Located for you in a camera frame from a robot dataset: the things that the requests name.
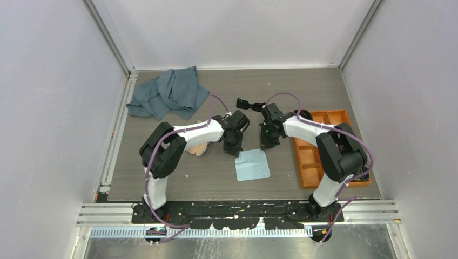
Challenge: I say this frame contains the light blue cleaning cloth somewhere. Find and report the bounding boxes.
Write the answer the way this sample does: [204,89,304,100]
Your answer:
[235,149,271,181]

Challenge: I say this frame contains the patterned glasses case tan lining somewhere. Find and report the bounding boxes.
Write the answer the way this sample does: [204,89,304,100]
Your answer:
[186,117,211,156]

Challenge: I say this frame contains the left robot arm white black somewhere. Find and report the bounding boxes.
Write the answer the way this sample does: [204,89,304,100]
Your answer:
[139,110,250,223]

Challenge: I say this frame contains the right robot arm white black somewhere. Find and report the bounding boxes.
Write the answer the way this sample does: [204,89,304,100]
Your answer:
[260,103,368,222]

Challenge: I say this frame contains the black sunglasses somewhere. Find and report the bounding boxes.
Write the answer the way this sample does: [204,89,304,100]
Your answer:
[236,98,266,112]

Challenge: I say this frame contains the brown black rolled belt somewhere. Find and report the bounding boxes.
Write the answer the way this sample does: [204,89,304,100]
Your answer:
[294,109,313,120]

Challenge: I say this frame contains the orange compartment tray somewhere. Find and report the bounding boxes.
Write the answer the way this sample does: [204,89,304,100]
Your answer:
[292,110,351,189]

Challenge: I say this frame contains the crumpled grey-blue cloth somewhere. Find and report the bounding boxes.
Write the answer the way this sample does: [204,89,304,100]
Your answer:
[126,66,210,120]

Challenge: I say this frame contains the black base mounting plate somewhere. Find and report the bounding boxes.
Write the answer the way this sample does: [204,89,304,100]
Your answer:
[131,200,344,230]

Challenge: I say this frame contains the blue yellow rolled belt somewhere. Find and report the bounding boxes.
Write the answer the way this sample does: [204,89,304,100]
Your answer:
[355,166,370,182]

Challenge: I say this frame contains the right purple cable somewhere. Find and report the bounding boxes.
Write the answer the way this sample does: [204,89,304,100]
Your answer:
[265,92,375,244]

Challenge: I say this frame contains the white slotted cable duct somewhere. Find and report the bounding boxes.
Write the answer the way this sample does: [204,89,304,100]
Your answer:
[90,227,313,238]

